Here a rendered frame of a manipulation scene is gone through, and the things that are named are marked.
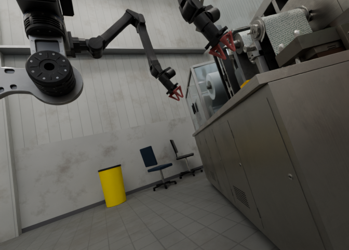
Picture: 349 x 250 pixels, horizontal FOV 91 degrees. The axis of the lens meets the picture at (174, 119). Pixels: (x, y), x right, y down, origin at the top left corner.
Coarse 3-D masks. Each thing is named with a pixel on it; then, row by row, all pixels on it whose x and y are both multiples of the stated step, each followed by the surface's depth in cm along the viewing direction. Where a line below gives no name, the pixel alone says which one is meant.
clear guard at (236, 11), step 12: (204, 0) 159; (216, 0) 154; (228, 0) 150; (240, 0) 145; (252, 0) 141; (228, 12) 161; (240, 12) 156; (252, 12) 151; (216, 24) 181; (228, 24) 174; (240, 24) 168
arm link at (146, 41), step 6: (138, 18) 116; (138, 24) 116; (144, 24) 118; (138, 30) 118; (144, 30) 117; (144, 36) 116; (144, 42) 115; (150, 42) 117; (144, 48) 116; (150, 48) 115; (150, 54) 114; (150, 60) 113; (156, 60) 114; (150, 66) 115; (156, 72) 112
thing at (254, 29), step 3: (255, 24) 97; (252, 27) 99; (255, 27) 97; (258, 27) 96; (252, 30) 100; (255, 30) 98; (258, 30) 96; (252, 33) 101; (255, 33) 98; (258, 33) 97; (252, 36) 102; (255, 36) 99; (258, 36) 99
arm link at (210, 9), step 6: (192, 0) 67; (198, 0) 68; (198, 6) 67; (204, 6) 71; (210, 6) 74; (198, 12) 70; (210, 12) 71; (216, 12) 72; (192, 18) 71; (216, 18) 73
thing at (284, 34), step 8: (288, 24) 93; (296, 24) 93; (304, 24) 93; (272, 32) 92; (280, 32) 92; (288, 32) 92; (304, 32) 92; (272, 40) 91; (280, 40) 91; (288, 40) 91
